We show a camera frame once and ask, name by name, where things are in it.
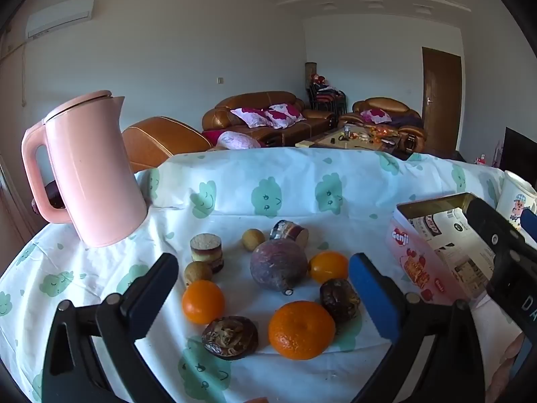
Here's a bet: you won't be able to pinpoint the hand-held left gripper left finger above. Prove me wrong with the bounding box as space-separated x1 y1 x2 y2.
41 253 180 403

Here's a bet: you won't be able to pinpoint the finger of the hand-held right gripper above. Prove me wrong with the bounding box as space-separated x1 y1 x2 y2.
467 197 527 261
520 209 537 242

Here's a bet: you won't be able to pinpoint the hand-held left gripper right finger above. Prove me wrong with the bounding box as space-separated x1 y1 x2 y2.
349 253 489 403

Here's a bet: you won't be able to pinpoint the small smooth orange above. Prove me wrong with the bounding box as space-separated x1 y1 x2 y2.
182 280 226 325
308 251 350 285

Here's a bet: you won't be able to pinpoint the pink rectangular tin box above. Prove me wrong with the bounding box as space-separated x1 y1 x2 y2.
385 192 502 306

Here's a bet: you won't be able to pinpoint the purple passion fruit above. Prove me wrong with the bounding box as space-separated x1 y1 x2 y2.
250 238 309 297

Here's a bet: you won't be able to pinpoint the white pig-print mug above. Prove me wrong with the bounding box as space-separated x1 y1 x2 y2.
496 170 537 229

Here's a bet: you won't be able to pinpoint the newspaper lining sheet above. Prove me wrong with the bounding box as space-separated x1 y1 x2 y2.
413 206 496 299

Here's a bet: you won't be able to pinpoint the brown longan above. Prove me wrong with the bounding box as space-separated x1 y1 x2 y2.
184 261 214 287
242 228 266 252

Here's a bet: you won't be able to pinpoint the black television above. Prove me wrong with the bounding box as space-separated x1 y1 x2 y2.
501 127 537 181

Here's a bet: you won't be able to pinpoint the large bumpy mandarin orange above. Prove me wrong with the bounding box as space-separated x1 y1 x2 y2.
268 301 336 361

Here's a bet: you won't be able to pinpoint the white green-print tablecloth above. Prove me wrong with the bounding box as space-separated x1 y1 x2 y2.
0 149 537 403

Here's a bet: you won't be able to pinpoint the purple blanket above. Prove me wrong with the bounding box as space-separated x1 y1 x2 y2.
388 114 422 129

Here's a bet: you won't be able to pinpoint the brown wooden door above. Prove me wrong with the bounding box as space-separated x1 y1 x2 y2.
422 47 463 152

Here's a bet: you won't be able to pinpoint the pink electric kettle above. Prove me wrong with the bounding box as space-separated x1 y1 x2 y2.
21 90 148 248

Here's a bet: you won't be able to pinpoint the pile of small oranges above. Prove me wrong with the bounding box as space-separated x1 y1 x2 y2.
356 125 399 141

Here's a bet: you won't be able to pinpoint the pink white floral cushion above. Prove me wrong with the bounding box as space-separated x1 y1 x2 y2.
268 103 305 130
361 108 393 124
231 108 273 129

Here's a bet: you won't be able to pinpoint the wooden coffee table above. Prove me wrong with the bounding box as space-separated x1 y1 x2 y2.
295 124 401 154

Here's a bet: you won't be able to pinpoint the brown leather armchair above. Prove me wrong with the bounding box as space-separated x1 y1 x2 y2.
339 97 428 154

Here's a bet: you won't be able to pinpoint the pale pink pillow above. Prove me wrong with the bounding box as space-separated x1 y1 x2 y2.
216 131 261 150

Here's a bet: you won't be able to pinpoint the stacked dark chairs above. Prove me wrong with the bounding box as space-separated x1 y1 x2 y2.
308 82 347 114

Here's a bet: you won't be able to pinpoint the brown leather three-seat sofa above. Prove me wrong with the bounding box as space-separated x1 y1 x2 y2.
202 91 338 145

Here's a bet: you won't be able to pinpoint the tall wooden vase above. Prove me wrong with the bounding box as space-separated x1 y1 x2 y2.
305 63 318 105

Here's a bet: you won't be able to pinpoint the white wall air conditioner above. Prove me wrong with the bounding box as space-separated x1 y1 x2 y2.
26 0 95 39

